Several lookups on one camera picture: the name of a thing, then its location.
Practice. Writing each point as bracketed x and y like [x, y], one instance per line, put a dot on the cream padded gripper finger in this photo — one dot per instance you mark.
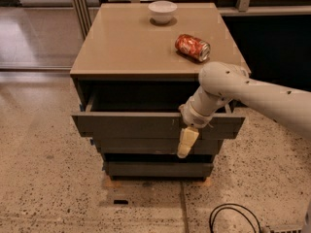
[188, 137]

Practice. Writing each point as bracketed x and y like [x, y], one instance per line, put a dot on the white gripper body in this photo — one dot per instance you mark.
[195, 117]

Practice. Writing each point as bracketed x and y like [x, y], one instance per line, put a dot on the grey top drawer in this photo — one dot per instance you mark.
[151, 125]

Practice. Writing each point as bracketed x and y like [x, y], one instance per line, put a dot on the grey drawer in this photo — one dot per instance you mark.
[155, 146]
[158, 169]
[151, 125]

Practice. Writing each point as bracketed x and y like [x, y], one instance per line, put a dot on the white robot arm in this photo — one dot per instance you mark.
[263, 175]

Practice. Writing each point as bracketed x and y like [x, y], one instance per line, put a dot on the grey-brown drawer cabinet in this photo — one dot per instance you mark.
[128, 63]

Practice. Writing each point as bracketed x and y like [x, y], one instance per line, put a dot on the grey bottom drawer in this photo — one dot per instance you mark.
[158, 169]

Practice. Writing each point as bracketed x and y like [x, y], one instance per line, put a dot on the grey middle drawer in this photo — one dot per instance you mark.
[155, 146]

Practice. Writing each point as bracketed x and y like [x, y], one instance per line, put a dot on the red soda can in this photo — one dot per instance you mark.
[193, 47]

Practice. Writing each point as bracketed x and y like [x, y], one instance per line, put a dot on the white ceramic bowl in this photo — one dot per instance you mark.
[162, 11]

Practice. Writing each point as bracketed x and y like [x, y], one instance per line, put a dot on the grey power strip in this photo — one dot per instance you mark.
[284, 228]

